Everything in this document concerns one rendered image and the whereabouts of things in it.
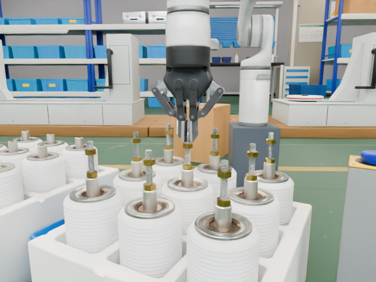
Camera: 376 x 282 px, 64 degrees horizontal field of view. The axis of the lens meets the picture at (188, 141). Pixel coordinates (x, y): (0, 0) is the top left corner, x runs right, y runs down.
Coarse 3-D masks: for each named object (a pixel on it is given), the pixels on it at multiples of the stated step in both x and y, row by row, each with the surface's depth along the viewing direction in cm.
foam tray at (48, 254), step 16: (304, 208) 62; (64, 224) 55; (304, 224) 56; (32, 240) 50; (48, 240) 50; (64, 240) 53; (288, 240) 50; (304, 240) 58; (32, 256) 49; (48, 256) 47; (64, 256) 45; (80, 256) 45; (96, 256) 45; (112, 256) 47; (288, 256) 45; (304, 256) 60; (32, 272) 50; (48, 272) 48; (64, 272) 46; (80, 272) 44; (96, 272) 42; (112, 272) 42; (128, 272) 42; (176, 272) 42; (272, 272) 42; (288, 272) 43; (304, 272) 64
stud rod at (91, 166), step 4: (88, 144) 49; (92, 144) 49; (88, 148) 49; (92, 148) 49; (88, 156) 49; (92, 156) 50; (88, 160) 50; (92, 160) 50; (88, 164) 50; (92, 164) 50; (92, 168) 50
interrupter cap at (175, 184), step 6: (174, 180) 57; (180, 180) 57; (198, 180) 57; (204, 180) 57; (168, 186) 54; (174, 186) 54; (180, 186) 54; (192, 186) 55; (198, 186) 54; (204, 186) 54
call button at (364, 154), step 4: (364, 152) 47; (368, 152) 47; (372, 152) 47; (360, 156) 48; (364, 156) 46; (368, 156) 46; (372, 156) 45; (364, 160) 47; (368, 160) 46; (372, 160) 45
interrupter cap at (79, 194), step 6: (84, 186) 54; (102, 186) 54; (108, 186) 54; (72, 192) 51; (78, 192) 51; (84, 192) 52; (102, 192) 52; (108, 192) 51; (114, 192) 51; (72, 198) 48; (78, 198) 49; (84, 198) 48; (90, 198) 48; (96, 198) 49; (102, 198) 48; (108, 198) 49
